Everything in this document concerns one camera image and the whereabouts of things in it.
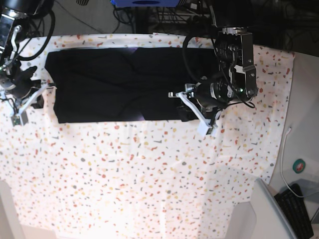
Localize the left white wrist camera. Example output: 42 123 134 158
168 92 221 137

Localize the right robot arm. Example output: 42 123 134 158
0 0 55 99

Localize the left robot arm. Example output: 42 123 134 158
182 0 258 115

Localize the grey laptop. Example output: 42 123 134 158
250 179 297 239

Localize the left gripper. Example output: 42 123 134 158
184 81 224 120

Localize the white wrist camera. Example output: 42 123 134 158
168 92 221 137
0 81 56 126

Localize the black keyboard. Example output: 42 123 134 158
274 189 314 239

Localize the black t-shirt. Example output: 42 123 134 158
45 47 218 123

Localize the green tape roll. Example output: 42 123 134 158
292 159 306 174

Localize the thin white cable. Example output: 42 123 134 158
280 126 306 199

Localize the terrazzo pattern table cloth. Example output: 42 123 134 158
0 45 295 239

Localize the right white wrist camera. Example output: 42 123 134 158
0 81 56 126

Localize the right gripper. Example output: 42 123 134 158
0 66 41 99

